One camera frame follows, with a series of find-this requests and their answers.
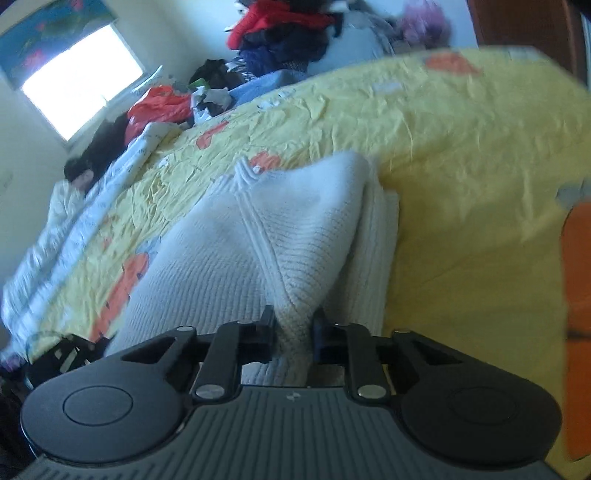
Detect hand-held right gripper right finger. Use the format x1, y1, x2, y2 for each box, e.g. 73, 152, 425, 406
311, 308, 468, 403

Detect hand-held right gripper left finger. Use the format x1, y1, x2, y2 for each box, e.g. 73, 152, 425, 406
108, 305, 279, 403

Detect white knit sweater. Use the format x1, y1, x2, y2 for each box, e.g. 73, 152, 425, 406
105, 150, 402, 389

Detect dark clothes heap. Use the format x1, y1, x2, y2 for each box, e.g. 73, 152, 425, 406
64, 113, 133, 185

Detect grey and white clothes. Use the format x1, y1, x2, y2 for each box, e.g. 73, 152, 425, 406
190, 85, 232, 123

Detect black clothes pile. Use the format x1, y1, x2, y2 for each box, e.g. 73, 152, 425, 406
189, 59, 250, 93

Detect dark blue clothes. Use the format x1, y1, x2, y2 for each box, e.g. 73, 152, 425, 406
238, 23, 331, 77

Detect white printed blanket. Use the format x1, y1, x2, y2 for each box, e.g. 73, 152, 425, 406
0, 122, 184, 361

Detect yellow printed quilt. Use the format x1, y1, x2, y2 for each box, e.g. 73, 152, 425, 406
25, 46, 591, 463

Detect light blue cloth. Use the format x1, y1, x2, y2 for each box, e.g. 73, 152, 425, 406
228, 70, 308, 110

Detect orange-red plastic bag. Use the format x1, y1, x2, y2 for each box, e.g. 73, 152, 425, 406
124, 85, 195, 142

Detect window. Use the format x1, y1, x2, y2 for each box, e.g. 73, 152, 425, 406
21, 23, 147, 142

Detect grey cloth bundle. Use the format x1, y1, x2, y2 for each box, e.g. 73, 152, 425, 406
307, 11, 394, 77

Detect red jacket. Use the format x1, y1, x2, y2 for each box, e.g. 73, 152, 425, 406
228, 0, 336, 51

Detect pink plastic bag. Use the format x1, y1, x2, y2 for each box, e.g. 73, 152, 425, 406
399, 0, 453, 48

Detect blue printed curtain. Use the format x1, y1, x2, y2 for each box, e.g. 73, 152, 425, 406
0, 0, 116, 91

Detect brown wooden door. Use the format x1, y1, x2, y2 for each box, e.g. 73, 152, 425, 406
466, 0, 590, 86

